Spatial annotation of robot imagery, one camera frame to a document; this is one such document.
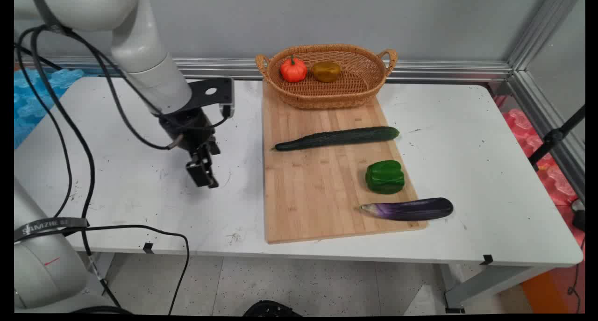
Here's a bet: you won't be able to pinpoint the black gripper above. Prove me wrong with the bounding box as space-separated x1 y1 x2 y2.
159 107 221 189

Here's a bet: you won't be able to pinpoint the long dark green cucumber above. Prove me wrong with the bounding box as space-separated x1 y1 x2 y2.
273 126 400 152

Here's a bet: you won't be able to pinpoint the wooden cutting board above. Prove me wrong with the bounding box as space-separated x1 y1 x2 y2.
261 80 428 245

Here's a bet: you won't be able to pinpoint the small orange pumpkin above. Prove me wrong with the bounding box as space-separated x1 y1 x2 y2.
280 55 308 83

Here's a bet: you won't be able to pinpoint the woven wicker basket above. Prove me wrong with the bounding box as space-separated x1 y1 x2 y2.
255 43 399 110

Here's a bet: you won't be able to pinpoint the black round floor object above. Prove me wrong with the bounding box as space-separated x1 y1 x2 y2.
242 300 303 317

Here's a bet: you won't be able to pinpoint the yellow-brown bell pepper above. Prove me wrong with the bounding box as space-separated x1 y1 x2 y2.
311 61 342 83

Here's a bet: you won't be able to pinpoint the green bell pepper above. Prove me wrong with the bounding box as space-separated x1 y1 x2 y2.
365 160 406 195

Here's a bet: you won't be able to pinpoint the blue foam mat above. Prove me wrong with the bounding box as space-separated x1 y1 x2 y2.
14 67 85 150

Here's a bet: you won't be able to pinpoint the purple eggplant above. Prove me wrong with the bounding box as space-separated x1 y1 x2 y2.
360 197 454 221

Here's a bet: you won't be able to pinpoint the grey table leg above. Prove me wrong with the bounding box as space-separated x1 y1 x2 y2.
439 263 557 314

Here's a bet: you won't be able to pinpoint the black tripod stand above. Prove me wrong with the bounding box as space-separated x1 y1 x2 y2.
528 105 585 172

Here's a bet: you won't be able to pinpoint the red foam mat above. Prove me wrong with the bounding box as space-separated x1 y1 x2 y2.
493 94 585 247

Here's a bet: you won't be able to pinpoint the small black device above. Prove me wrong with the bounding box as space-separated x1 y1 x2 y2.
570 198 585 232

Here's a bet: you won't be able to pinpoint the black cable looping under table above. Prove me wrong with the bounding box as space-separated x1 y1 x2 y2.
63 224 191 315

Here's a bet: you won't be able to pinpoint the black wrist camera mount plate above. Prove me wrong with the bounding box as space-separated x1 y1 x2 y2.
161 77 235 118

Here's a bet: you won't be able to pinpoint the black gripper connector cable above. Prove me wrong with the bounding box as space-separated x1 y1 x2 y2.
58 27 185 151

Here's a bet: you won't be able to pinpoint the thick black cable white label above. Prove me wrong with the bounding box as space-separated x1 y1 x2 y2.
29 24 123 310

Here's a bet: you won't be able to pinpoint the black velcro strap white print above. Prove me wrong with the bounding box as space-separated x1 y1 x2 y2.
14 216 90 243

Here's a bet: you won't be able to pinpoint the horizontal aluminium frame rail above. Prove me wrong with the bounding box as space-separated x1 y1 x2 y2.
14 56 514 84

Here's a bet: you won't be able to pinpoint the aluminium frame corner post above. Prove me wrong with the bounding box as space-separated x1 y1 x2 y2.
506 0 585 202

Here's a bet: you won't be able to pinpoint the thin black floor cable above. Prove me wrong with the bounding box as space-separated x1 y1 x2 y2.
567 259 584 308

